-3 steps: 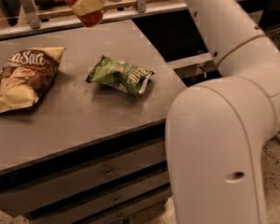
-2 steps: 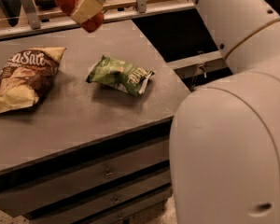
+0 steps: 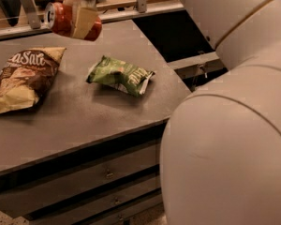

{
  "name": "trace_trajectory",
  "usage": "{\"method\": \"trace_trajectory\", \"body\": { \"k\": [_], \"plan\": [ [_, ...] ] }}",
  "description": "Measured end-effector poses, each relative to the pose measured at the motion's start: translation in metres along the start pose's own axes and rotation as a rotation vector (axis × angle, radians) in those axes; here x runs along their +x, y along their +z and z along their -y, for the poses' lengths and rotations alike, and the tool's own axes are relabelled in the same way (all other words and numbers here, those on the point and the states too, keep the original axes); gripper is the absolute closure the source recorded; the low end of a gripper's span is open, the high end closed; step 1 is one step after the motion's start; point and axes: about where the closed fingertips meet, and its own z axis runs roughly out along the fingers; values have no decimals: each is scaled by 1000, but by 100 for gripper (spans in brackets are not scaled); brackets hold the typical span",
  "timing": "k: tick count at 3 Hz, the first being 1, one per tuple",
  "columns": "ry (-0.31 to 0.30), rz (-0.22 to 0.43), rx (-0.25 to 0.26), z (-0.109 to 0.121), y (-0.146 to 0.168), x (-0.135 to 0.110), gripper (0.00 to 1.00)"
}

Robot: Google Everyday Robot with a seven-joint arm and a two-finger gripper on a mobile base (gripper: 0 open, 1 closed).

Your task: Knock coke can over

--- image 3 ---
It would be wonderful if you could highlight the red coke can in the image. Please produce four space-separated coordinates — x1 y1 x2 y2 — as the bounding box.
44 2 102 38

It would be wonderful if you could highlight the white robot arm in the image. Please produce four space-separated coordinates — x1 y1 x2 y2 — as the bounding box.
160 0 281 225

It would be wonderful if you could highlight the green chip bag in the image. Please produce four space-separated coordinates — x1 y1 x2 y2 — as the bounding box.
86 55 155 98

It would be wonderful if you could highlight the brown yellow chip bag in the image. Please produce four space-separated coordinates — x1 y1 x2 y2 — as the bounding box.
0 47 66 114

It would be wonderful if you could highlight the grey drawer cabinet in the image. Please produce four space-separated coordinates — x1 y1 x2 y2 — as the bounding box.
0 21 189 222

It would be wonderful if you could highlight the top grey drawer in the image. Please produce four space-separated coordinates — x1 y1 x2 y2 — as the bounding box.
0 142 160 218

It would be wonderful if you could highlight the grey drawer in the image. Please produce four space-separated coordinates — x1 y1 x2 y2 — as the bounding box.
0 142 160 218
30 172 160 225
85 189 162 225

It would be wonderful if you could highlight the middle grey drawer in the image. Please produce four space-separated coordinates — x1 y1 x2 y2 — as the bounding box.
30 172 160 225

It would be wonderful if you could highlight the bottom grey drawer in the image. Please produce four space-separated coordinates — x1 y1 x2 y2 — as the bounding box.
85 189 162 225

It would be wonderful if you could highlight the metal railing frame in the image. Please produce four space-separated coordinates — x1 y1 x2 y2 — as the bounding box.
0 0 183 40

